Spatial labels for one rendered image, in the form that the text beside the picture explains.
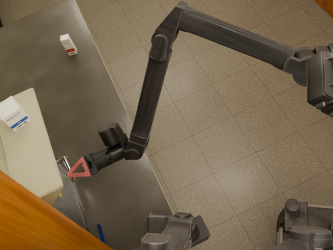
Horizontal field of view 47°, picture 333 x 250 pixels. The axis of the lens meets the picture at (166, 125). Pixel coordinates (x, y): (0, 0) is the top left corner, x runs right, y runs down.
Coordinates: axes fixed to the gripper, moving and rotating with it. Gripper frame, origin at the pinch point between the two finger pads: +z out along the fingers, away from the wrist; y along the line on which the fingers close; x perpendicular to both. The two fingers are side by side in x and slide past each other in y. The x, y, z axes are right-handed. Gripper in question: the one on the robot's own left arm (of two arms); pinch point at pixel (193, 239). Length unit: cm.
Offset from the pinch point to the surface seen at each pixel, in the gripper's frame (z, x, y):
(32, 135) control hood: -40, -31, 24
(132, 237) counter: 16.3, -14.1, 19.2
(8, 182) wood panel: -62, -8, 24
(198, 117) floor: 111, -99, -39
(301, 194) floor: 110, -22, -68
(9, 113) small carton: -46, -35, 26
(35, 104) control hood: -40, -40, 22
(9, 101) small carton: -46, -39, 26
